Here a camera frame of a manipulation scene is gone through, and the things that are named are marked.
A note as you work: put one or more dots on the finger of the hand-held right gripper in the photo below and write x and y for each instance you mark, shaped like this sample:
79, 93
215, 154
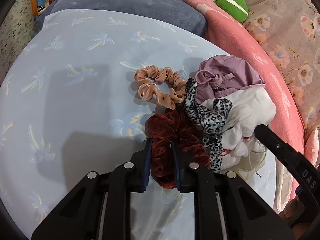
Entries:
272, 142

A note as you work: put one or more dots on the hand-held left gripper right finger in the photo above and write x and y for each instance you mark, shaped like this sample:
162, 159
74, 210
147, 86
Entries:
176, 165

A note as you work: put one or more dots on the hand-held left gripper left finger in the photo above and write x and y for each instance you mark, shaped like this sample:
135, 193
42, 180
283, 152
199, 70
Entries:
147, 160

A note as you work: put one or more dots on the white plastic trash bag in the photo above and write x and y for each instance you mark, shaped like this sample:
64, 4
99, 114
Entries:
282, 185

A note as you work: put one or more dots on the dark red velvet scrunchie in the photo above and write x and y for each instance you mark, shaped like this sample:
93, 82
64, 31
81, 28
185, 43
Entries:
162, 130

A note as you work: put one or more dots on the white cloth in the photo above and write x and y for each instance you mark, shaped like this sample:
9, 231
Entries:
250, 105

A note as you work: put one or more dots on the leopard print scrunchie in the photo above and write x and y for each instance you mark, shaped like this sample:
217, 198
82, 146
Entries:
212, 122

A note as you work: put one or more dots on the beige polka dot scrunchie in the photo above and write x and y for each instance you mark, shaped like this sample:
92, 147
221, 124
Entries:
145, 90

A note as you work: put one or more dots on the light blue palm-print cloth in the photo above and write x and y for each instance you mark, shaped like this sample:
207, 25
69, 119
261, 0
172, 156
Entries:
75, 105

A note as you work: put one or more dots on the floral beige pillow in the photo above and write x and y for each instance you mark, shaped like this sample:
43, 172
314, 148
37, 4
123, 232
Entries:
287, 30

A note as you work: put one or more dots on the pink blanket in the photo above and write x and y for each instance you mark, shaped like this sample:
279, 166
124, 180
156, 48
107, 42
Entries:
225, 30

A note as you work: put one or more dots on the green plush toy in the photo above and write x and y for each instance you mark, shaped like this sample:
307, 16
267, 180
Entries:
227, 5

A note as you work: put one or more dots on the blue-grey cushion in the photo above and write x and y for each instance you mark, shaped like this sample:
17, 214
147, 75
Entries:
125, 2

